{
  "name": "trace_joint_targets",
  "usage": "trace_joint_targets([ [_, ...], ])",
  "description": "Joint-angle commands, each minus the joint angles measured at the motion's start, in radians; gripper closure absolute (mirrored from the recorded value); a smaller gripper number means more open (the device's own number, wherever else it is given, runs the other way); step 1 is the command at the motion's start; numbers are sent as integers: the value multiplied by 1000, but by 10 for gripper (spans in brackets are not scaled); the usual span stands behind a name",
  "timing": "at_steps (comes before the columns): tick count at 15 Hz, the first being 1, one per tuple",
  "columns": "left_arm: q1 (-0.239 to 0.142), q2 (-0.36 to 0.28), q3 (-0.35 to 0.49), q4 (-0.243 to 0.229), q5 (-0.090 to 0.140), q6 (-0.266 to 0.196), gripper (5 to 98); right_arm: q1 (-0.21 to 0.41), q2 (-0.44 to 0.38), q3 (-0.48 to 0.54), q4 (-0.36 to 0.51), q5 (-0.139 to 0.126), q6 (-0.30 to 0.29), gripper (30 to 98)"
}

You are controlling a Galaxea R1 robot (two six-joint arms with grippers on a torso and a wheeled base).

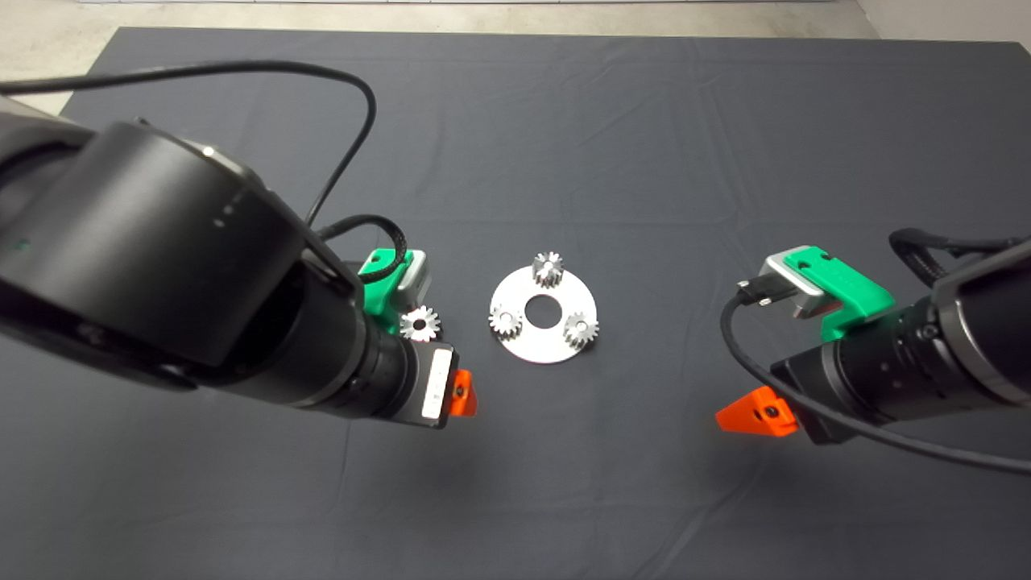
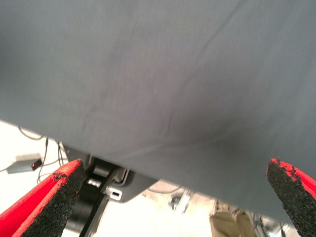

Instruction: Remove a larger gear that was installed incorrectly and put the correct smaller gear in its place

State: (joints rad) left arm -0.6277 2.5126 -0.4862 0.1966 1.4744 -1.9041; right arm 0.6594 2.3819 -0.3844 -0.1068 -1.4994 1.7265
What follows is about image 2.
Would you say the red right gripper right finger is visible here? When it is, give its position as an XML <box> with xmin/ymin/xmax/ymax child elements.
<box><xmin>267</xmin><ymin>157</ymin><xmax>316</xmax><ymax>237</ymax></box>

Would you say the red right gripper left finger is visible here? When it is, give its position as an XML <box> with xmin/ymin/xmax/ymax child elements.
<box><xmin>0</xmin><ymin>158</ymin><xmax>86</xmax><ymax>237</ymax></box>

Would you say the grey box with red light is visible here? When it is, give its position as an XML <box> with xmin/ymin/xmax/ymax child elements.
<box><xmin>6</xmin><ymin>159</ymin><xmax>43</xmax><ymax>175</ymax></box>

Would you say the khaki trouser leg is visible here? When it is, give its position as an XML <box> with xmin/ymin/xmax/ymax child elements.
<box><xmin>209</xmin><ymin>211</ymin><xmax>257</xmax><ymax>237</ymax></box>

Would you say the laced shoe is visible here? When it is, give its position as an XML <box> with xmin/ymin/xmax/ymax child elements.
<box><xmin>214</xmin><ymin>201</ymin><xmax>237</xmax><ymax>213</ymax></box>

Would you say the dark grey table cloth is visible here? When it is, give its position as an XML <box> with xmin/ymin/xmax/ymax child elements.
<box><xmin>0</xmin><ymin>0</ymin><xmax>316</xmax><ymax>220</ymax></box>

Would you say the grey aluminium frame post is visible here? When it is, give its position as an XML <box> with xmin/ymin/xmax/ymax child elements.
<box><xmin>249</xmin><ymin>211</ymin><xmax>297</xmax><ymax>237</ymax></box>

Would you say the black floor cable loop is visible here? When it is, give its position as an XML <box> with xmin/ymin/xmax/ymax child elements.
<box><xmin>17</xmin><ymin>126</ymin><xmax>45</xmax><ymax>141</ymax></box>

